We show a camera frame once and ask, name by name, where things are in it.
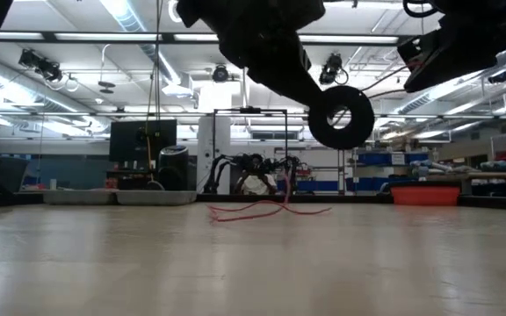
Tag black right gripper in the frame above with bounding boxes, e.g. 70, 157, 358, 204
396, 0, 506, 93

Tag silver air duct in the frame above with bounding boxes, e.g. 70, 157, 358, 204
395, 46, 506, 116

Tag grey open tool case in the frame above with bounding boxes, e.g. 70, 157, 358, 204
41, 188, 198, 206

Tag wooden workbench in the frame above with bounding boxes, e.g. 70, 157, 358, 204
428, 171, 506, 197

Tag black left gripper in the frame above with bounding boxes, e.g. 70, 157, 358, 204
176, 0, 327, 109

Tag black metal frame stand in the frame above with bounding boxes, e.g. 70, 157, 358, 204
212, 107, 289, 194

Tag blue storage bins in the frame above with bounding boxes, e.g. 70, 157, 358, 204
358, 152, 430, 167

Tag black ceiling camera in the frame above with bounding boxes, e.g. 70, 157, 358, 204
318, 53, 350, 87
18, 48, 64, 83

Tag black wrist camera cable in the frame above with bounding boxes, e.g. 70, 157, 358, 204
401, 0, 441, 19

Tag red plastic bin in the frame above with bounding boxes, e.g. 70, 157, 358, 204
391, 186, 461, 206

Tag white ring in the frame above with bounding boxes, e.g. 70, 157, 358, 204
168, 0, 183, 23

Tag black monitor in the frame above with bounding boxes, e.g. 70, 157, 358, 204
109, 118, 178, 162

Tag red wire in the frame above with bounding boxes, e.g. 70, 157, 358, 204
208, 61, 425, 223

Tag black overhead camera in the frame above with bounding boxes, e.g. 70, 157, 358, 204
211, 64, 231, 83

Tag black tower fan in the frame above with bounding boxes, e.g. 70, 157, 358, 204
158, 145, 190, 192

